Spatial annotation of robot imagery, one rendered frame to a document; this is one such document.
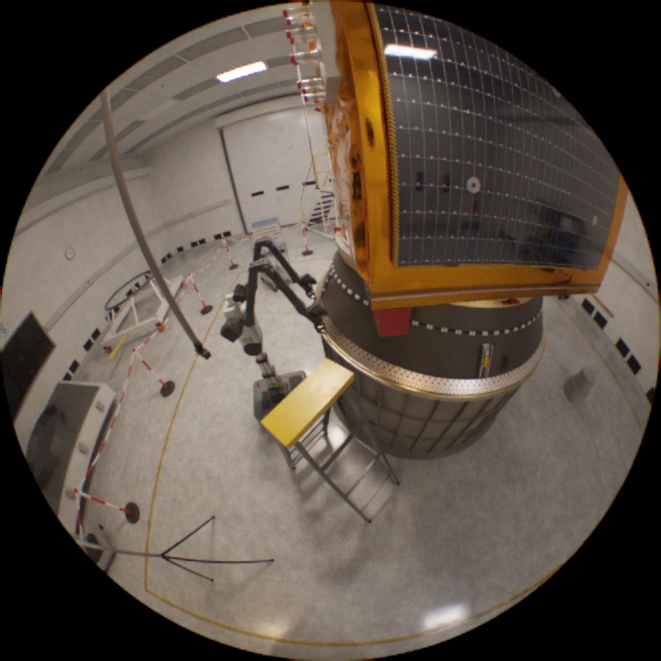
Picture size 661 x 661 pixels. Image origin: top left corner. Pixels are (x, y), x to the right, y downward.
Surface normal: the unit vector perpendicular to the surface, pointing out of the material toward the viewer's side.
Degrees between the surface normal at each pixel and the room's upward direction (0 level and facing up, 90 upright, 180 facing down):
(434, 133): 90
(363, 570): 0
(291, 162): 90
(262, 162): 90
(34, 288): 90
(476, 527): 0
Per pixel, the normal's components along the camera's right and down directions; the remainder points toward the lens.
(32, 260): 0.99, -0.12
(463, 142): 0.03, 0.67
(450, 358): -0.33, 0.25
